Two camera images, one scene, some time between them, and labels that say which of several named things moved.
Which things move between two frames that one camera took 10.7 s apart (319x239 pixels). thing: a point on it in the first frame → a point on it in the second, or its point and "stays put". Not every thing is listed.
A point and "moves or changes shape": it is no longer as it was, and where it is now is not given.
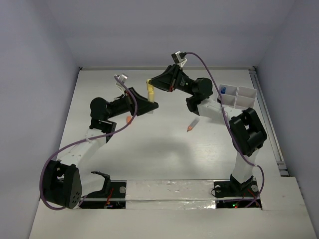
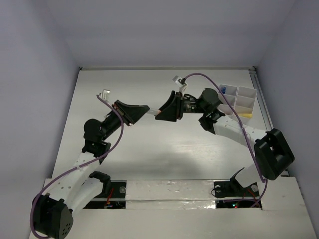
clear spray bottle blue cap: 223,90 stays put
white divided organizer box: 239,97 stays put
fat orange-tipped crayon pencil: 193,124 → 154,112
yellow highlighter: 150,91 moves or changes shape
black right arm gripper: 169,80 → 173,108
